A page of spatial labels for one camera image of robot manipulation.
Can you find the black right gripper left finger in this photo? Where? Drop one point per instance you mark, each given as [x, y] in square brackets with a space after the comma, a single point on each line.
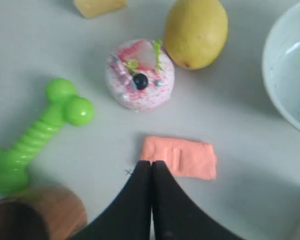
[128, 217]

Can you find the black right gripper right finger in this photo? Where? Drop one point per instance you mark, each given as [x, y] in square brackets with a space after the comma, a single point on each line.
[176, 216]

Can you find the brown wooden cup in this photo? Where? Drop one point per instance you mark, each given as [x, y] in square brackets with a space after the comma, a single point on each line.
[42, 213]

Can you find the green bone dog toy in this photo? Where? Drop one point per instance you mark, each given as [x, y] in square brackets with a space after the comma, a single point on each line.
[65, 106]

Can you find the pink toy cake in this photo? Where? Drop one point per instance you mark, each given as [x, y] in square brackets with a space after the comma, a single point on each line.
[140, 75]

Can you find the yellow lemon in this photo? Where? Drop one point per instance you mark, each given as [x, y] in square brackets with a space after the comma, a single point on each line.
[195, 32]

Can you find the white ceramic bowl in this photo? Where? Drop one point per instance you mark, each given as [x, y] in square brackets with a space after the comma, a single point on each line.
[281, 65]

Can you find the yellow cheese wedge toy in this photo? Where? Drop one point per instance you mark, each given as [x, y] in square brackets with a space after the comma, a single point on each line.
[93, 8]

